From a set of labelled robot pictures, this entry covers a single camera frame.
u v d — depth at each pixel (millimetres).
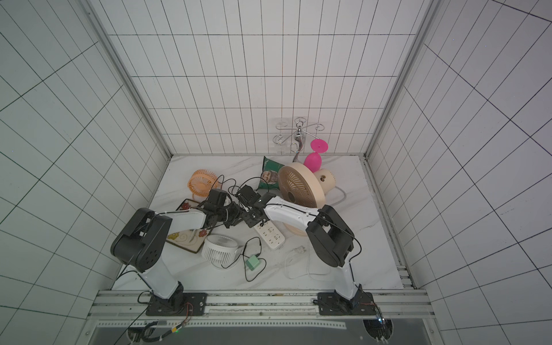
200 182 957
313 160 937
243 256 822
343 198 1008
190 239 876
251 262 804
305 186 682
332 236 483
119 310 727
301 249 842
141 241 481
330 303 726
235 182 1076
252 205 670
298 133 886
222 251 776
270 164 1061
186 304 712
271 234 873
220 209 790
